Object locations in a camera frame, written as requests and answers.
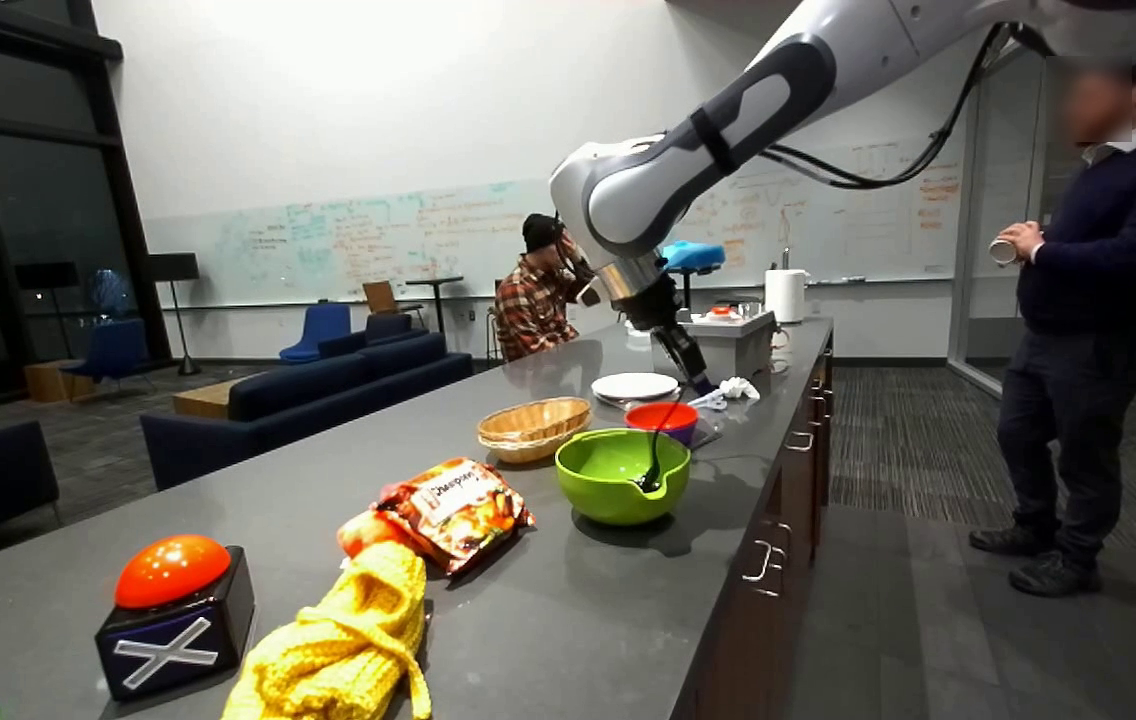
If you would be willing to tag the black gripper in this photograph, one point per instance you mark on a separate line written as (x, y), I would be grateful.
(655, 309)

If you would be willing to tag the black spoon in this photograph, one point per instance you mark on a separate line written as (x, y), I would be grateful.
(656, 444)

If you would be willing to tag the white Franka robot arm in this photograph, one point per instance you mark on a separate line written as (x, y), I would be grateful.
(674, 172)

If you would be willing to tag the red bowl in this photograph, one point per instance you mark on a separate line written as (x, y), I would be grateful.
(656, 418)

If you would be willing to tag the green bowl with spout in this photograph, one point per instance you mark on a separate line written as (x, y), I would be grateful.
(601, 482)

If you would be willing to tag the white crumpled cloth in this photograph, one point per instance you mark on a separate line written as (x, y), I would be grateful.
(729, 394)

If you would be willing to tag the grey metal bin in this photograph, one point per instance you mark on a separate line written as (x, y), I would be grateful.
(741, 345)

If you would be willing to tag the white plate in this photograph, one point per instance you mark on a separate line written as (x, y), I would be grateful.
(632, 387)

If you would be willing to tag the white paper towel roll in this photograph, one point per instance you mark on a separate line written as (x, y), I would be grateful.
(791, 296)

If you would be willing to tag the seated person in plaid shirt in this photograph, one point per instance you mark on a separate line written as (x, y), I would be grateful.
(531, 306)

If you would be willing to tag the wicker basket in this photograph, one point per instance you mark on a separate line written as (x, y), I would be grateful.
(533, 429)

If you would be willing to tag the wooden counter cabinet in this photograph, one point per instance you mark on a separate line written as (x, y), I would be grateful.
(763, 601)

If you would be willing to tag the dark high table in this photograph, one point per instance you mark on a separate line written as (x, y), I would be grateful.
(439, 285)

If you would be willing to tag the orange snack bag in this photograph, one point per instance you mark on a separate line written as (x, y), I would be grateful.
(454, 509)

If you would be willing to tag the brown chair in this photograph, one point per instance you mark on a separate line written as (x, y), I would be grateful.
(382, 296)

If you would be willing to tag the blue lounge chair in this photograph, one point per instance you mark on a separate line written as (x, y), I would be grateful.
(114, 335)
(318, 328)

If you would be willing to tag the long navy sofa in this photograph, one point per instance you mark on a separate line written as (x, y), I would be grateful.
(315, 394)

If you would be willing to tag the standing person in navy sweater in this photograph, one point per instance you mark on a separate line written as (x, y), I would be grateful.
(1103, 306)

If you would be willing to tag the yellow knitted cloth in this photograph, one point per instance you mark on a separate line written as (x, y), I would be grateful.
(342, 640)

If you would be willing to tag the wooden coffee table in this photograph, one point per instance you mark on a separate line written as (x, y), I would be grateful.
(209, 397)

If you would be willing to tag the black stand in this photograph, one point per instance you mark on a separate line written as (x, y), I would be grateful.
(177, 273)

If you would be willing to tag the orange button on black box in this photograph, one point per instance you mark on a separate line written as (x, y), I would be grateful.
(173, 605)

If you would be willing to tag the wooden box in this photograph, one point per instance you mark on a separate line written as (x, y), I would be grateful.
(53, 383)

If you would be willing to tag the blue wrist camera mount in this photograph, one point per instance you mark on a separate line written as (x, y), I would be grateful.
(694, 256)

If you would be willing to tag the wall whiteboard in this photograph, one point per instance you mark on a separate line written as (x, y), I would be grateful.
(394, 242)

